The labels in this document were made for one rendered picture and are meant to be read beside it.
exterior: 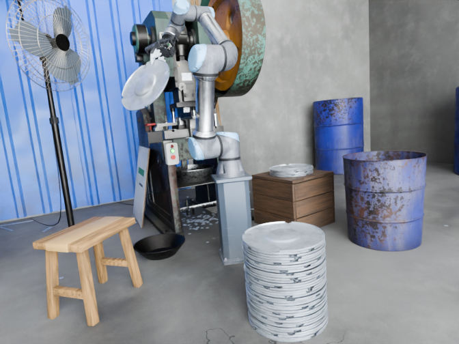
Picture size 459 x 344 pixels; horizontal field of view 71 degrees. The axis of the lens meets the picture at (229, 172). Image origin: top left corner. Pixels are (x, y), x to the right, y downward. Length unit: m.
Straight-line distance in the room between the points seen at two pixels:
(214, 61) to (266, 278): 0.92
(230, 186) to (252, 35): 1.09
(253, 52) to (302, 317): 1.69
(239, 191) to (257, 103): 2.53
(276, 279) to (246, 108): 3.09
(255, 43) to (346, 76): 2.89
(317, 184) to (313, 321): 1.10
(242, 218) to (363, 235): 0.67
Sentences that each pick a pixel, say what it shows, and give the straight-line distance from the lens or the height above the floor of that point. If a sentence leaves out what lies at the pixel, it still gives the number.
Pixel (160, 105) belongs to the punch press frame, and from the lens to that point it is 2.57.
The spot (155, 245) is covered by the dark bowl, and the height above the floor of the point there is 0.02.
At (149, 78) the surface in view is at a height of 0.97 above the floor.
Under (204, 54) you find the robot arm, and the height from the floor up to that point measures 1.02.
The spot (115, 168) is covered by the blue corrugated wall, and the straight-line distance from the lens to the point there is 3.44.
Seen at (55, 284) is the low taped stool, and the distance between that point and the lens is 1.56.
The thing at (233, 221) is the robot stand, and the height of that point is 0.22.
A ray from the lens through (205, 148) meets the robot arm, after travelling 1.56.
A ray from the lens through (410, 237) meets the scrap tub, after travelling 1.93.
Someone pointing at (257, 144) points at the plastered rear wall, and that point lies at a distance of 4.06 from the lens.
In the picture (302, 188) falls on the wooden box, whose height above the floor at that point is 0.29.
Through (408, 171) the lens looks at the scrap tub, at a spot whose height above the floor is 0.42.
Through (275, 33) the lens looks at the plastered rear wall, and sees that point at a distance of 4.37.
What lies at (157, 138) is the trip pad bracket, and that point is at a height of 0.66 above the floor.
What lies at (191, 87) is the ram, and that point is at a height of 0.99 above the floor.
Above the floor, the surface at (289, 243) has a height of 0.31.
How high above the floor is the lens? 0.74
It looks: 9 degrees down
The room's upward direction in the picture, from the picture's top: 5 degrees counter-clockwise
